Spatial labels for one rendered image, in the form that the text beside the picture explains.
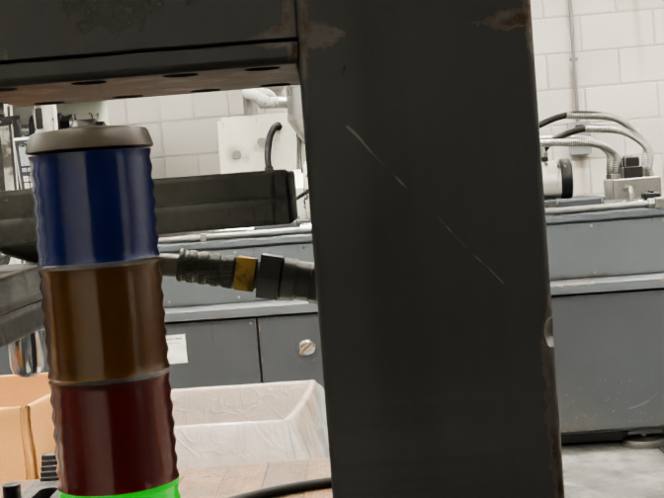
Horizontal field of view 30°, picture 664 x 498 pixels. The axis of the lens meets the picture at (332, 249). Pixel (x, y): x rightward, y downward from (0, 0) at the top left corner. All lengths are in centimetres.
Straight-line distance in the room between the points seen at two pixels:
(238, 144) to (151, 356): 536
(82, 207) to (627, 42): 684
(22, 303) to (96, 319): 31
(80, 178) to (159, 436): 8
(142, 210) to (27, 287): 32
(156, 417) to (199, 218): 23
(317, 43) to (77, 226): 23
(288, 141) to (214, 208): 511
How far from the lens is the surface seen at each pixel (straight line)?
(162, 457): 39
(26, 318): 69
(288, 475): 120
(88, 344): 38
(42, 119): 534
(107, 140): 38
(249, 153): 572
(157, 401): 39
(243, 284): 72
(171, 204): 60
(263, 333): 515
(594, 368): 517
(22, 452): 296
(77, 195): 38
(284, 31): 58
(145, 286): 38
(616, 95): 714
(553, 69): 711
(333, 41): 57
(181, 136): 713
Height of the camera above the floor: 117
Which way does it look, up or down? 3 degrees down
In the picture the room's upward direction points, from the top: 4 degrees counter-clockwise
